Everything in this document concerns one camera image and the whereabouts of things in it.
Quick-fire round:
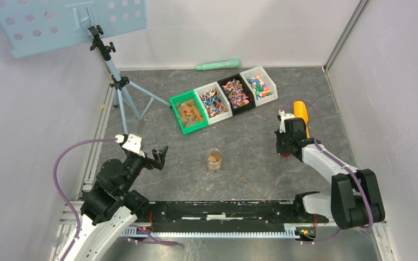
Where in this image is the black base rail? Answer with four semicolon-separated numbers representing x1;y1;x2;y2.
137;200;329;235

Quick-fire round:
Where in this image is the mint green cylindrical handle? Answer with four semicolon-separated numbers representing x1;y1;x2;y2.
195;59;241;71

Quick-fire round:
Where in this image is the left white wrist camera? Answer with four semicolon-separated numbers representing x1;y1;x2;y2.
115;134;146;158

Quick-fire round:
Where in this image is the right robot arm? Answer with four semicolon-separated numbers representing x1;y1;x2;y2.
275;114;385;230

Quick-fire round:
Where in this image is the clear plastic jar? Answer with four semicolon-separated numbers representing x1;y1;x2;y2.
206;148;223;172

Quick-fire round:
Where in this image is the yellow plastic scoop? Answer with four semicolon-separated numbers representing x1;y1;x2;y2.
293;101;310;138

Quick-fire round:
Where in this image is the black lollipop bin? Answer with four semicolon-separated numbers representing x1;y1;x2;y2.
217;74;256;116

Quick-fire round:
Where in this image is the light blue music stand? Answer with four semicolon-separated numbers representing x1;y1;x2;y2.
0;0;171;133

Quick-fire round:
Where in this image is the green candy bin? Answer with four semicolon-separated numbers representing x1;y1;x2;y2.
170;90;208;135

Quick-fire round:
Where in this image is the white lollipop bin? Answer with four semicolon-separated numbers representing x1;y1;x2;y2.
193;82;233;125

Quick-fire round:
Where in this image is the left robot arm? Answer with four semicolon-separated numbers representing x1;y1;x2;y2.
57;146;168;260

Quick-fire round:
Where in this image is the white candy bin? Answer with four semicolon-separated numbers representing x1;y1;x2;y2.
240;66;278;107

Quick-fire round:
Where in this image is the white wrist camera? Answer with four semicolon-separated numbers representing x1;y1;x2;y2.
115;134;146;158
278;110;295;133

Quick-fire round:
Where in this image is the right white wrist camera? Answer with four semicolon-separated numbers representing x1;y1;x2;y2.
278;110;295;133

